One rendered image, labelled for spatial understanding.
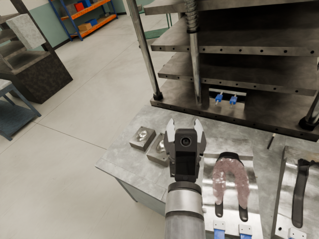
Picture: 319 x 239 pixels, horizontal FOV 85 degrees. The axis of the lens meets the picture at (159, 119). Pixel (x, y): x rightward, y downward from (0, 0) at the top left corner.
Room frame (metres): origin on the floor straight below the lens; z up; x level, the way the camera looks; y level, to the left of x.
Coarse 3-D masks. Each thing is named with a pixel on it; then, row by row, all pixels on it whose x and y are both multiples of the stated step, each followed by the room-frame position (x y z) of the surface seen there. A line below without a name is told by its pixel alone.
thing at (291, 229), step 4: (292, 228) 0.12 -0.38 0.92; (288, 232) 0.11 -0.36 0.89; (292, 232) 0.10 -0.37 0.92; (296, 232) 0.10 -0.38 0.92; (300, 232) 0.10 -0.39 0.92; (288, 236) 0.10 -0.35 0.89; (292, 236) 0.09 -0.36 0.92; (296, 236) 0.09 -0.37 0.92; (300, 236) 0.09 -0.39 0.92; (304, 236) 0.08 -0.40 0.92
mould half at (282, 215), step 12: (288, 156) 0.39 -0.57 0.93; (300, 156) 0.40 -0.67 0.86; (312, 156) 0.38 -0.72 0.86; (288, 168) 0.34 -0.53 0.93; (312, 168) 0.30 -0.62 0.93; (288, 180) 0.29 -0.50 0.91; (312, 180) 0.26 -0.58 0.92; (288, 192) 0.25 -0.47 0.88; (312, 192) 0.22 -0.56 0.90; (276, 204) 0.23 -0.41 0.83; (288, 204) 0.20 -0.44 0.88; (312, 204) 0.18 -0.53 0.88; (276, 216) 0.18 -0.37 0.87; (288, 216) 0.16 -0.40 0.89; (312, 216) 0.14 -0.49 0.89; (276, 228) 0.14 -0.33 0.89; (288, 228) 0.12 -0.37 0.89; (300, 228) 0.11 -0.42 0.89; (312, 228) 0.10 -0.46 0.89
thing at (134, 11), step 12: (132, 0) 1.36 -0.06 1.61; (132, 12) 1.36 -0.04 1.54; (180, 12) 1.87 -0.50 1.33; (144, 36) 1.37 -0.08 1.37; (144, 48) 1.36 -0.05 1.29; (144, 60) 1.38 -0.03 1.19; (156, 84) 1.36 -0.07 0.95; (156, 96) 1.36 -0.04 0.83; (312, 108) 0.61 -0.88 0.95; (300, 120) 0.64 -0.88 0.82; (312, 120) 0.59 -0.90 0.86
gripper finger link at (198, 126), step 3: (195, 120) 0.33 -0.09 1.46; (198, 120) 0.33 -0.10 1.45; (195, 123) 0.32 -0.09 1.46; (198, 123) 0.32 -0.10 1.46; (195, 126) 0.31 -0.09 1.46; (198, 126) 0.31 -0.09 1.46; (201, 126) 0.31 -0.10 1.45; (195, 129) 0.30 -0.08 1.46; (198, 129) 0.30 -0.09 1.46; (201, 129) 0.29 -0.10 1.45; (198, 132) 0.29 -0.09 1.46; (201, 132) 0.29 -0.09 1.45; (198, 135) 0.28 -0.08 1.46; (201, 135) 0.28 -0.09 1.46; (198, 138) 0.27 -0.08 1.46; (198, 141) 0.26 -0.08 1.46
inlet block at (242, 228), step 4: (240, 224) 0.19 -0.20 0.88; (240, 228) 0.17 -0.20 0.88; (244, 228) 0.17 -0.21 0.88; (248, 228) 0.17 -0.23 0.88; (240, 232) 0.16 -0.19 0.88; (244, 232) 0.16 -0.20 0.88; (248, 232) 0.15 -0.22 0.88; (252, 232) 0.15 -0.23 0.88; (240, 236) 0.15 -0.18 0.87; (244, 236) 0.14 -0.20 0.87; (248, 236) 0.14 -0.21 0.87
